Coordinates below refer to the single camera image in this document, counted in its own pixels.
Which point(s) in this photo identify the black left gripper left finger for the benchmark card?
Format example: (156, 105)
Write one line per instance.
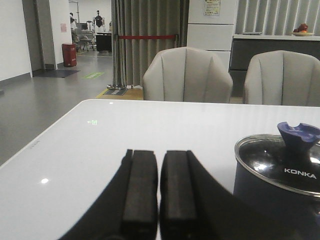
(127, 208)

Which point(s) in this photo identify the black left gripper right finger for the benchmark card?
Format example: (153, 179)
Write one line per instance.
(194, 206)

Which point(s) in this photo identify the glass pot lid blue knob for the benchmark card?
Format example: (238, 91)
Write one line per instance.
(289, 160)

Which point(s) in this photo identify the dark blue saucepan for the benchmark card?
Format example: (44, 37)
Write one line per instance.
(273, 200)

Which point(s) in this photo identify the left beige upholstered chair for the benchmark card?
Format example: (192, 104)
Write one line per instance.
(187, 74)

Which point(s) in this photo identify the beige upholstered chair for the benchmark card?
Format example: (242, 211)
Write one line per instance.
(282, 78)
(187, 74)

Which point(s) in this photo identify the grey pleated curtain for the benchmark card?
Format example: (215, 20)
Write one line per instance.
(141, 29)

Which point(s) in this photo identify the dark floor mat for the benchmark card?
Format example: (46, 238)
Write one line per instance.
(58, 73)

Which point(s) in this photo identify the right beige upholstered chair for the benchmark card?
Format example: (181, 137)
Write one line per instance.
(282, 78)

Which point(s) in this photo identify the dark grey counter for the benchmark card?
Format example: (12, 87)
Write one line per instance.
(244, 47)

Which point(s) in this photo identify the red trash bin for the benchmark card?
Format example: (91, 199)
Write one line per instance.
(69, 54)

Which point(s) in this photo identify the red barrier belt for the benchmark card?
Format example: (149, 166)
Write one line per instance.
(146, 37)

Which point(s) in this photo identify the white cabinet column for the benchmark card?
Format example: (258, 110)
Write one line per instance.
(213, 34)

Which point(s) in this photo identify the black humanoid robot background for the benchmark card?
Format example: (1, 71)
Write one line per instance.
(98, 23)

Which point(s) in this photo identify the fruit plate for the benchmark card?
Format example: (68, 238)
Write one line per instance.
(302, 31)

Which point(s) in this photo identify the chrome stanchion post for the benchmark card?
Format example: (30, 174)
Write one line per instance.
(118, 82)

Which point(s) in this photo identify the pink wall notice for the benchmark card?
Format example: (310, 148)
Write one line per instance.
(63, 27)

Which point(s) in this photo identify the yellow wall poster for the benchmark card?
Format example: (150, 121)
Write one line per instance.
(212, 8)

